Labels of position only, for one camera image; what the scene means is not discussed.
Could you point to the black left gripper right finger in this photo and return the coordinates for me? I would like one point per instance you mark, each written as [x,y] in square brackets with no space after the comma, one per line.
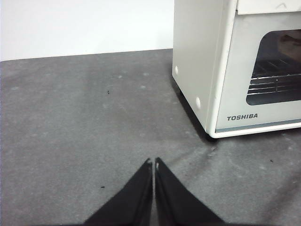
[176,202]

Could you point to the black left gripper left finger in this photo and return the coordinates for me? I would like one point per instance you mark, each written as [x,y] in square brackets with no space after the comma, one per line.
[131,202]

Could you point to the white toaster oven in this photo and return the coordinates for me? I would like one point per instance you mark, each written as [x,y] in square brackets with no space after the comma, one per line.
[197,58]

